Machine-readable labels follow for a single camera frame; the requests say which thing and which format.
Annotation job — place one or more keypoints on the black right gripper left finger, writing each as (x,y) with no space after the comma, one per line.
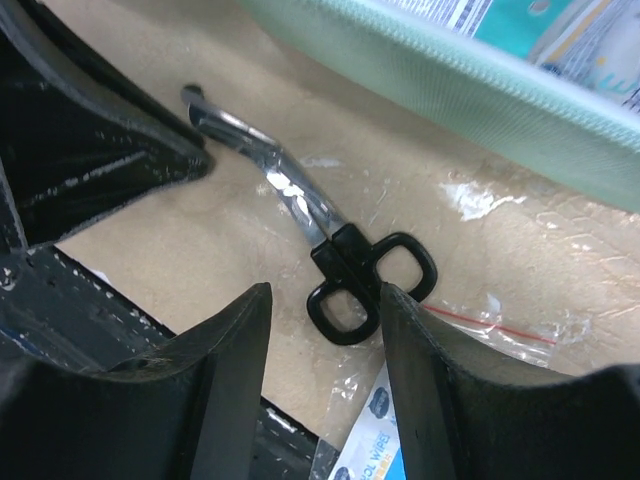
(185,410)

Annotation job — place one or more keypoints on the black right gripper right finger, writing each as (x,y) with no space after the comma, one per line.
(609,399)

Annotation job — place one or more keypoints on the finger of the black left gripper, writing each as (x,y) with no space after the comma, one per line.
(79,140)

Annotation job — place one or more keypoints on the black handled scissors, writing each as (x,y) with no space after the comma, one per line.
(340,250)

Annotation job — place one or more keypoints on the mint green medicine case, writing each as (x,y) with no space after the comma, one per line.
(528,116)

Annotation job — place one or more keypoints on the teal header clear packet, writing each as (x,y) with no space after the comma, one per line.
(594,44)

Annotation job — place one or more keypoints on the small blue white sachet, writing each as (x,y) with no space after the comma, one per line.
(446,406)

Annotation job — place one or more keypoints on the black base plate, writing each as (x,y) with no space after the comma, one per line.
(60,312)

